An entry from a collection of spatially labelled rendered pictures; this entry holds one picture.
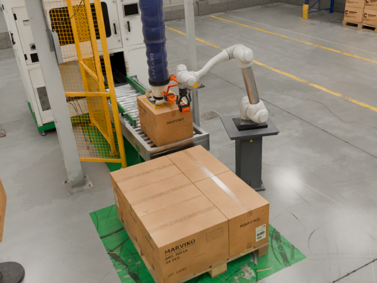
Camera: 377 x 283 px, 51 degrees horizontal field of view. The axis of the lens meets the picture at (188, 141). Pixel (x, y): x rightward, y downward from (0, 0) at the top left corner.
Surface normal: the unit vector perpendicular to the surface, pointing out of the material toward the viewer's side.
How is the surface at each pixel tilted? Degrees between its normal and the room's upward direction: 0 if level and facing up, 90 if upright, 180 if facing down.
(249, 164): 90
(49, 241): 0
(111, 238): 0
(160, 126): 90
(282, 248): 0
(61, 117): 89
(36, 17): 90
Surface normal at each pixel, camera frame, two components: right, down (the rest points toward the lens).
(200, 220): -0.07, -0.88
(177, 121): 0.43, 0.40
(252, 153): 0.12, 0.46
